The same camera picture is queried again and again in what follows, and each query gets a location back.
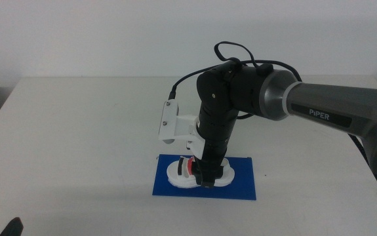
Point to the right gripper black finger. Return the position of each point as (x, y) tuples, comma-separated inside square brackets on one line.
[(208, 177)]

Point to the right grey black robot arm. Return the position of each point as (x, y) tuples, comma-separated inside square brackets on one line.
[(326, 105)]

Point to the blue rectangular mat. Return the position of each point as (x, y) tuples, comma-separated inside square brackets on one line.
[(242, 183)]

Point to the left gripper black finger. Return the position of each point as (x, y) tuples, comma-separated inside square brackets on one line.
[(13, 227)]

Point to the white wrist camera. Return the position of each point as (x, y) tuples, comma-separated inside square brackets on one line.
[(168, 121)]

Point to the white camera bracket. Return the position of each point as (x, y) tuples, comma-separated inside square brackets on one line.
[(186, 126)]

